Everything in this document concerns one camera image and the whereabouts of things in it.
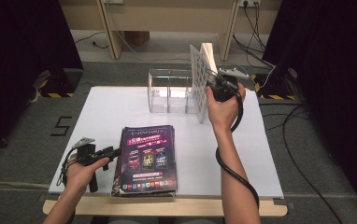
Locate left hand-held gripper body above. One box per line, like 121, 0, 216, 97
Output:
72, 137, 113, 194

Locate beige wooden desk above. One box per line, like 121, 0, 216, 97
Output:
59, 0, 282, 63

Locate purple magazine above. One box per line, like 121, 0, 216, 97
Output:
117, 124, 179, 195

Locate black floor cable with plug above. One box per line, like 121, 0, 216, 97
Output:
74, 30, 109, 50

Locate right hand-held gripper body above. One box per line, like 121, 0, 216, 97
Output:
212, 67, 250, 103

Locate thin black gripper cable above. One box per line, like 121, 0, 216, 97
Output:
56, 147, 79, 189

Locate white wall socket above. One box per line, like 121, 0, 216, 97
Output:
239, 0, 263, 7

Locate black cables from socket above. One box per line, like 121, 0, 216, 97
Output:
232, 1, 276, 69

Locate black stand base hazard tape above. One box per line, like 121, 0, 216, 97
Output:
250, 68, 300, 102
36, 68, 84, 99

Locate black curtain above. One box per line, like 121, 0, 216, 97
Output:
0, 0, 85, 164
262, 0, 357, 223

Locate dark brown magazine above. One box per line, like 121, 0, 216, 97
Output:
110, 128, 179, 199

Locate thin black floor cable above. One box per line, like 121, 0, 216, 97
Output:
258, 102, 310, 133

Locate white magazine with picture grid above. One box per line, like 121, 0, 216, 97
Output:
189, 42, 219, 124

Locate thick black sleeved gripper cable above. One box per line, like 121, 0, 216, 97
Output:
214, 83, 261, 210

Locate long black floor cable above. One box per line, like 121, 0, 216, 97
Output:
280, 104, 344, 224

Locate clear acrylic file holder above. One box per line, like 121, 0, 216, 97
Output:
147, 68, 210, 116

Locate brown cardboard box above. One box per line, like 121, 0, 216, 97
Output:
123, 30, 150, 48

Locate person's left hand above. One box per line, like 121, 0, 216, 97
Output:
64, 154, 111, 192

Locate person's right hand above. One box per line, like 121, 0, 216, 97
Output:
206, 82, 247, 132

